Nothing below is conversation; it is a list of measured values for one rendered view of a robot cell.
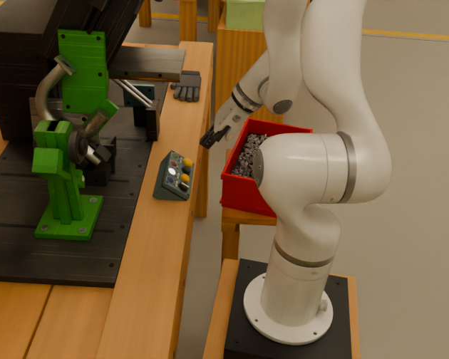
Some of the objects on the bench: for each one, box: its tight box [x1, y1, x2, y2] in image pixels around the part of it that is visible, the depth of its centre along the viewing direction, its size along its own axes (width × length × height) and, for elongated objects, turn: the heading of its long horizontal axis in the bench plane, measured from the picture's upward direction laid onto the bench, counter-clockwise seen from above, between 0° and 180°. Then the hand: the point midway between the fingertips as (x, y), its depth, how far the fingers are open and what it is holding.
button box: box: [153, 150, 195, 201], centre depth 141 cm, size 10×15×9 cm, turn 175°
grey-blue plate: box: [123, 83, 155, 127], centre depth 159 cm, size 10×2×14 cm, turn 85°
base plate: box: [0, 79, 169, 288], centre depth 157 cm, size 42×110×2 cm, turn 175°
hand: (208, 139), depth 139 cm, fingers closed
